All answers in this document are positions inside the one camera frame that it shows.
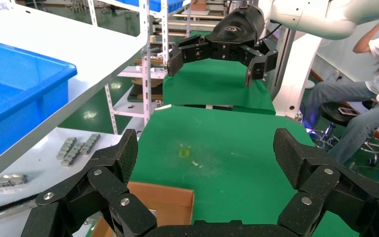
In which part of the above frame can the white metal shelf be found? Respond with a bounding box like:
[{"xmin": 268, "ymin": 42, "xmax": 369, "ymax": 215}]
[{"xmin": 0, "ymin": 2, "xmax": 150, "ymax": 189}]

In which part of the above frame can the green table cloth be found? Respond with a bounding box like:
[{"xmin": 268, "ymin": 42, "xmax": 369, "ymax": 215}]
[
  {"xmin": 129, "ymin": 104, "xmax": 360, "ymax": 237},
  {"xmin": 162, "ymin": 31, "xmax": 276, "ymax": 115}
]

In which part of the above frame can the blue storage bin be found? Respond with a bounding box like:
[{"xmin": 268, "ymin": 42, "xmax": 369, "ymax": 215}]
[{"xmin": 115, "ymin": 0, "xmax": 185, "ymax": 13}]

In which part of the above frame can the smartphone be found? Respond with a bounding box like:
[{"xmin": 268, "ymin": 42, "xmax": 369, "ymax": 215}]
[{"xmin": 338, "ymin": 107, "xmax": 360, "ymax": 116}]

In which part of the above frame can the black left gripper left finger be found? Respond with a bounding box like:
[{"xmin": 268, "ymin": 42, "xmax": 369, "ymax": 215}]
[{"xmin": 21, "ymin": 128, "xmax": 158, "ymax": 237}]

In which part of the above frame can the long slotted metal strip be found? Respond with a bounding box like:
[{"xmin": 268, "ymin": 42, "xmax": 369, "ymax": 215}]
[{"xmin": 0, "ymin": 173, "xmax": 29, "ymax": 198}]

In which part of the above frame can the white robot torso column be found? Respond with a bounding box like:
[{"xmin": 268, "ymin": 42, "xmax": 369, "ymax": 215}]
[{"xmin": 272, "ymin": 31, "xmax": 324, "ymax": 119}]

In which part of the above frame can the small metal connector strip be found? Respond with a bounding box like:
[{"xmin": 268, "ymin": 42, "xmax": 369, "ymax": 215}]
[
  {"xmin": 79, "ymin": 133, "xmax": 101, "ymax": 155},
  {"xmin": 56, "ymin": 137, "xmax": 77, "ymax": 161},
  {"xmin": 61, "ymin": 142, "xmax": 85, "ymax": 167}
]

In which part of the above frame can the black round stool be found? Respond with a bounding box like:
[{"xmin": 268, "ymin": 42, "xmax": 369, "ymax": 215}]
[{"xmin": 320, "ymin": 103, "xmax": 379, "ymax": 164}]

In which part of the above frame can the white storage rack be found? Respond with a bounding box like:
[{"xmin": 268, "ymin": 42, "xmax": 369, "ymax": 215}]
[{"xmin": 29, "ymin": 0, "xmax": 193, "ymax": 43}]

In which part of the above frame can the bare person forearm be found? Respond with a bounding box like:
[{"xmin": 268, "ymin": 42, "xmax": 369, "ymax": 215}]
[{"xmin": 353, "ymin": 23, "xmax": 379, "ymax": 55}]

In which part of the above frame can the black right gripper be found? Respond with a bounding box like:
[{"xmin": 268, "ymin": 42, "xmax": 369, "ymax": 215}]
[{"xmin": 166, "ymin": 4, "xmax": 279, "ymax": 88}]

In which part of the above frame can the seated person in jeans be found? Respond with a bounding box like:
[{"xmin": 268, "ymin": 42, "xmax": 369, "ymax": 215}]
[{"xmin": 302, "ymin": 16, "xmax": 379, "ymax": 164}]

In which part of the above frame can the white board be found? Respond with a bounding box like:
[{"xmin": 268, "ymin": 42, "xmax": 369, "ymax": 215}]
[{"xmin": 0, "ymin": 127, "xmax": 145, "ymax": 237}]

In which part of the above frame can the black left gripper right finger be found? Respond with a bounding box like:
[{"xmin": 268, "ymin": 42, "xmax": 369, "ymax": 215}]
[{"xmin": 272, "ymin": 127, "xmax": 379, "ymax": 237}]

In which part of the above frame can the perforated steel shelf brace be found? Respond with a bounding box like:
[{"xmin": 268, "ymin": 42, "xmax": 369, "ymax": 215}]
[{"xmin": 104, "ymin": 0, "xmax": 153, "ymax": 135}]

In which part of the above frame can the blue plastic tray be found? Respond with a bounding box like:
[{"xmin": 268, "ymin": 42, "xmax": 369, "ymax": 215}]
[{"xmin": 0, "ymin": 37, "xmax": 78, "ymax": 171}]

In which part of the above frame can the brown cardboard box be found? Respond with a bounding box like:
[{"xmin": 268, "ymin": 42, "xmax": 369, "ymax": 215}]
[{"xmin": 90, "ymin": 181, "xmax": 195, "ymax": 237}]

